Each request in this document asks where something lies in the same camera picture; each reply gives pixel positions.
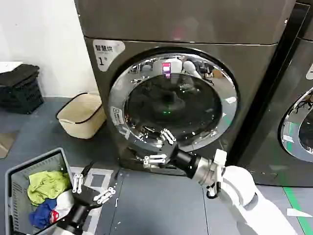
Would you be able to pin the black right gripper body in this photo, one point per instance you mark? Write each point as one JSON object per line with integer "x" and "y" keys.
{"x": 182, "y": 159}

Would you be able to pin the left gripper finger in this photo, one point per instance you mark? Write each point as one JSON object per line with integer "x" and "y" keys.
{"x": 105, "y": 194}
{"x": 77, "y": 182}

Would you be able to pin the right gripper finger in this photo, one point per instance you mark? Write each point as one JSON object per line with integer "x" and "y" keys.
{"x": 156, "y": 161}
{"x": 168, "y": 137}

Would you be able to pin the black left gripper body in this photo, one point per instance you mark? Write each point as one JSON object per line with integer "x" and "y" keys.
{"x": 82, "y": 203}

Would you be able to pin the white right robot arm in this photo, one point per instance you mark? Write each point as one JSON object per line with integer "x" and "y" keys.
{"x": 239, "y": 188}

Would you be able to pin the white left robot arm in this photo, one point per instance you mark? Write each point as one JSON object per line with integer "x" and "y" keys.
{"x": 71, "y": 230}

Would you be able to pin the white garment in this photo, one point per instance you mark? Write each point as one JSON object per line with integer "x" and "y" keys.
{"x": 64, "y": 202}

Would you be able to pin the yellow-green garment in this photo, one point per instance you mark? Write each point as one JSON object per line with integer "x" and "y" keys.
{"x": 46, "y": 183}

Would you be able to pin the dark garment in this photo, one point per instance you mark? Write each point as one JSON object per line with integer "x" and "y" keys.
{"x": 171, "y": 101}

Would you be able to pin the blue garment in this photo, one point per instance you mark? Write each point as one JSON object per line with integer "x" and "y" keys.
{"x": 42, "y": 211}

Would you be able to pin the round glass dryer door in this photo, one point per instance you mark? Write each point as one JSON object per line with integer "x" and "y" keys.
{"x": 171, "y": 80}

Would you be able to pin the grey plastic laundry basket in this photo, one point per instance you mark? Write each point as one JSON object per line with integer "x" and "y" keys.
{"x": 17, "y": 176}

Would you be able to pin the beige fabric laundry basket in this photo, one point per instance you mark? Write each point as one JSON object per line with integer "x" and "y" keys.
{"x": 80, "y": 115}

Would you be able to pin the brown cardboard sheet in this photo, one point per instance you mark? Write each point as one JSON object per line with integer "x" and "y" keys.
{"x": 6, "y": 144}

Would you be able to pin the black plastic crate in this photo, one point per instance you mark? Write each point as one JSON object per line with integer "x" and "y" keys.
{"x": 22, "y": 95}

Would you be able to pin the white number label sticker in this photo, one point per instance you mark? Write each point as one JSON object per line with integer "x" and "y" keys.
{"x": 106, "y": 52}

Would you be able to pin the round chrome-rimmed dryer door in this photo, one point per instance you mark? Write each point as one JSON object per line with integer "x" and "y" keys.
{"x": 293, "y": 137}

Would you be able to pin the grey dryer with number label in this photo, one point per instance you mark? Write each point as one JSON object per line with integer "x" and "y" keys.
{"x": 151, "y": 22}

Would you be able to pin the dark folded cloth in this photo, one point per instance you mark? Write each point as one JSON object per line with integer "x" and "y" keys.
{"x": 19, "y": 73}

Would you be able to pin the green floor tape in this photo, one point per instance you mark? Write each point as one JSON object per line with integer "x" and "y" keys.
{"x": 297, "y": 208}

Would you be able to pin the white paper scrap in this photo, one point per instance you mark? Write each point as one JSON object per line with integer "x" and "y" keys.
{"x": 298, "y": 212}

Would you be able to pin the white flat board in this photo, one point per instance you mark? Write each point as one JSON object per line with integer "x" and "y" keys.
{"x": 9, "y": 66}

